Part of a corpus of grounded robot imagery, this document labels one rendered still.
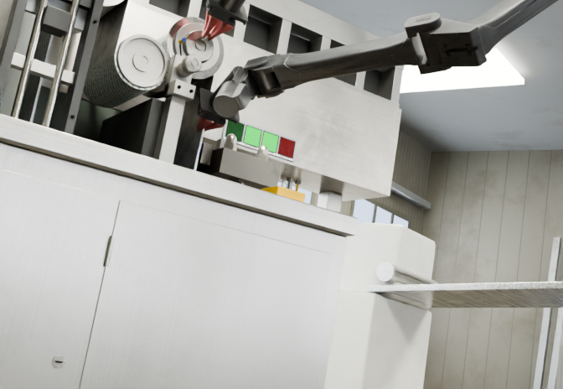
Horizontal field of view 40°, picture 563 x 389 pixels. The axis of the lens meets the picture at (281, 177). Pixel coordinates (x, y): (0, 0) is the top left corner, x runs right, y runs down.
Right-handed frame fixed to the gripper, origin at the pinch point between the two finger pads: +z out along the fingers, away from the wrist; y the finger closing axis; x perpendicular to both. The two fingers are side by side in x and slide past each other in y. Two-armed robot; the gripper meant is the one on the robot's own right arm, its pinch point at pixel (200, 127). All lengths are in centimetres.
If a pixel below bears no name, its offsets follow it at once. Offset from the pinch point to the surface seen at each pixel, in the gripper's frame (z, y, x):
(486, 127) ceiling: 211, 451, 344
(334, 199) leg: 38, 74, 27
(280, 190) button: -17.9, 7.1, -28.1
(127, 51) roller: -7.1, -22.0, 8.4
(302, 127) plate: 17, 46, 32
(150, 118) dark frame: -1.2, -13.6, -3.5
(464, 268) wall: 326, 507, 263
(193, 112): 2.6, -0.2, 6.9
